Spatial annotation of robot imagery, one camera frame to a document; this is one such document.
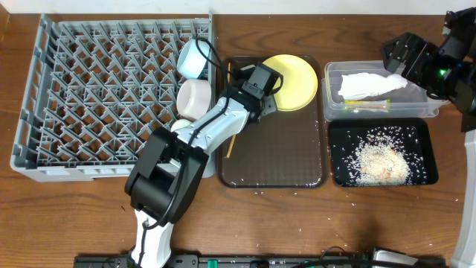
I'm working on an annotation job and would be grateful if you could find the yellow plate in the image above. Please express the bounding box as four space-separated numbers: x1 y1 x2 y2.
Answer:
263 54 318 112

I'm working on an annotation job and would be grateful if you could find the green yellow snack wrapper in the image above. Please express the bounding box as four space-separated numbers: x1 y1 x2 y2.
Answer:
342 100 390 113

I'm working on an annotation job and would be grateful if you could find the pink bowl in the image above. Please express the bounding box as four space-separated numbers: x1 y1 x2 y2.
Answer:
176 79 211 121

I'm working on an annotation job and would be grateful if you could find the white napkin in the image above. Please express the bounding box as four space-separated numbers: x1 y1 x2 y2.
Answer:
338 72 408 101

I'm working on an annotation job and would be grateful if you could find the light blue bowl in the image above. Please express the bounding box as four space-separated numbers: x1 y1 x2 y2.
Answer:
177 39 210 79

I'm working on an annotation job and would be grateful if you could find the white cup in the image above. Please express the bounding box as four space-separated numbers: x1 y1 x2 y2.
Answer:
170 119 192 132

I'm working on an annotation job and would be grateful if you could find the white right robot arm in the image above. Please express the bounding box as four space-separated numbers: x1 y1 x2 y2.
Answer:
382 7 475 267

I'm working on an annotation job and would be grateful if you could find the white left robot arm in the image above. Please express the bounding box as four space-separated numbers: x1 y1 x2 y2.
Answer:
124 63 285 267

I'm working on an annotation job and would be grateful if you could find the clear plastic waste bin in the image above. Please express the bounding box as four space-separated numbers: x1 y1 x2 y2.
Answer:
322 61 449 121

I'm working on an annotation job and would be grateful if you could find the black waste tray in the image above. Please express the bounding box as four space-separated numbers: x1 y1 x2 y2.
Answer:
328 118 439 187

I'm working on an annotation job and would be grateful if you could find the dark brown serving tray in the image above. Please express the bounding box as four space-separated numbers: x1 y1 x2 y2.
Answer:
216 56 329 188

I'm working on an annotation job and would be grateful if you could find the right wooden chopstick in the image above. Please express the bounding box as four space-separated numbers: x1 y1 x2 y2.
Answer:
225 135 237 159

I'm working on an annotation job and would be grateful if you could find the rice food scraps pile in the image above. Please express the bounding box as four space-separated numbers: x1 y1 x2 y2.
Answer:
338 126 428 186

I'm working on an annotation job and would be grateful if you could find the grey plastic dish rack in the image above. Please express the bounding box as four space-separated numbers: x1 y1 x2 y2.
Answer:
10 16 214 182

